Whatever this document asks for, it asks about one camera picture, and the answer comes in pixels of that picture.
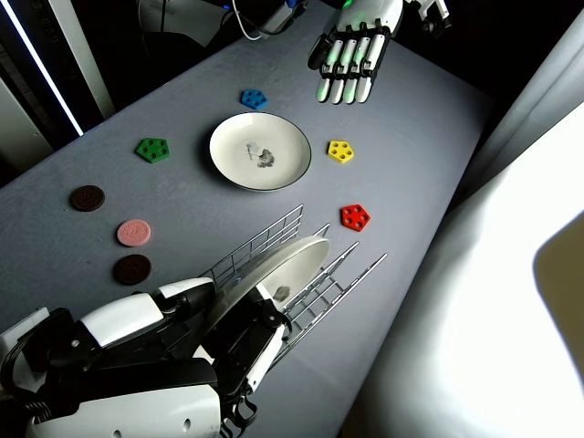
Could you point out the yellow pentagon block with holes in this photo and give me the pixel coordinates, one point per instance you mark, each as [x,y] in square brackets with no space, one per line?
[340,150]

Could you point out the white stand post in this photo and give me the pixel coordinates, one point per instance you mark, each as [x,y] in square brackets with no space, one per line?
[86,68]

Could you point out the grey adapter box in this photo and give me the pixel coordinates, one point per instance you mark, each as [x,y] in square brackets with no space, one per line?
[278,20]

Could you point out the white ceramic plate leaf print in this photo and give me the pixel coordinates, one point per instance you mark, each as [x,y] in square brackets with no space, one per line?
[292,264]

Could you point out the black-rimmed white plate leaf print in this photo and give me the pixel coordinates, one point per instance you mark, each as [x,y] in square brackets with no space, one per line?
[237,150]

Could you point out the white backdrop sheet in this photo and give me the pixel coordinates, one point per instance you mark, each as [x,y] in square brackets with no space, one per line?
[456,342]

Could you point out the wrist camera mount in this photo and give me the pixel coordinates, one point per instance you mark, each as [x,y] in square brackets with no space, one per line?
[433,25]

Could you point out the bright white light strip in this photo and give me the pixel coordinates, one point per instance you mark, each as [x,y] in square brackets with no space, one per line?
[44,68]

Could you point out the tan rounded panel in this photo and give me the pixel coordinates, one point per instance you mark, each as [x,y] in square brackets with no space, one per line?
[566,296]

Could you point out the red pentagon block with holes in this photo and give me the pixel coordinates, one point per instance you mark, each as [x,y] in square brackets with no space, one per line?
[355,216]

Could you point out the pink sandwich cookie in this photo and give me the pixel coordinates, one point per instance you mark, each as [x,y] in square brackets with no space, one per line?
[133,232]

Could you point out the blue pentagon block with holes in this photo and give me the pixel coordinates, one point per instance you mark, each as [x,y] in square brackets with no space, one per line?
[254,98]

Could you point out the white cabinet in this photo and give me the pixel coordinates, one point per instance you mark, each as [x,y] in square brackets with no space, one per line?
[18,128]

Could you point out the dark brown sandwich cookie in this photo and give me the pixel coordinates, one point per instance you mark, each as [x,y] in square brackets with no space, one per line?
[132,269]
[87,198]

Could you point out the green pentagon block with holes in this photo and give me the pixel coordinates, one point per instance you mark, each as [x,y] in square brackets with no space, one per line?
[153,149]

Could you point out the grey table cloth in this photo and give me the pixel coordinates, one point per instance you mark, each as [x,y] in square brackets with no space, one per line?
[401,159]

